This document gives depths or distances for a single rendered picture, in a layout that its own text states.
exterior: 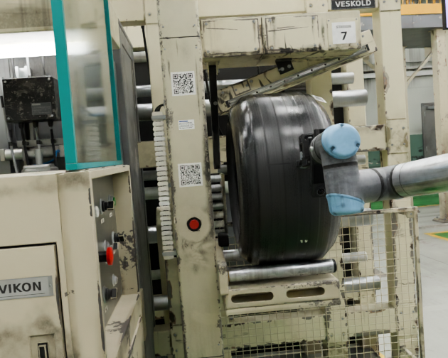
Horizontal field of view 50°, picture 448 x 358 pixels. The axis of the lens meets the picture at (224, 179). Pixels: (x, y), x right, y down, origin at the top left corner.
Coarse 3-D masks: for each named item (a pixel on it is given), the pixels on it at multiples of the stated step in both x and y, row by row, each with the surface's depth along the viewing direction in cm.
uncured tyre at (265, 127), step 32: (256, 96) 154; (288, 96) 152; (256, 128) 140; (288, 128) 140; (320, 128) 140; (256, 160) 136; (288, 160) 136; (256, 192) 136; (288, 192) 136; (256, 224) 139; (288, 224) 139; (320, 224) 140; (256, 256) 148; (288, 256) 148; (320, 256) 152
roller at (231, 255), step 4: (224, 252) 177; (228, 252) 177; (232, 252) 177; (236, 252) 177; (224, 256) 177; (228, 256) 177; (232, 256) 177; (236, 256) 177; (240, 256) 177; (228, 260) 177; (232, 260) 177; (236, 260) 178; (240, 260) 178; (244, 260) 178
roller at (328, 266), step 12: (264, 264) 152; (276, 264) 151; (288, 264) 151; (300, 264) 151; (312, 264) 151; (324, 264) 151; (228, 276) 149; (240, 276) 149; (252, 276) 149; (264, 276) 150; (276, 276) 150; (288, 276) 151
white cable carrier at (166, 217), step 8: (152, 112) 153; (160, 112) 154; (152, 120) 153; (160, 120) 154; (160, 128) 154; (160, 136) 154; (160, 144) 154; (160, 152) 154; (160, 160) 154; (160, 168) 154; (160, 176) 156; (160, 184) 155; (168, 184) 156; (160, 192) 155; (168, 192) 155; (160, 200) 155; (168, 200) 159; (160, 208) 155; (168, 208) 155; (168, 216) 155; (168, 224) 155; (168, 232) 156; (168, 240) 156; (168, 248) 156; (168, 256) 156
